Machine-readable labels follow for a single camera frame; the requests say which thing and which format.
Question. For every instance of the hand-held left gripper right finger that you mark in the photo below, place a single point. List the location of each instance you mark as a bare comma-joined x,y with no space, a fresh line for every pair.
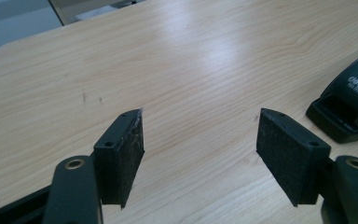
289,158

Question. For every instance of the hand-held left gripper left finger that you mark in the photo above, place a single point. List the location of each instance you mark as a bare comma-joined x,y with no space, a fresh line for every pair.
121,161

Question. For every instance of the black stapler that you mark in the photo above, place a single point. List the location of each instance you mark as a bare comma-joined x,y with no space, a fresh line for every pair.
351,102

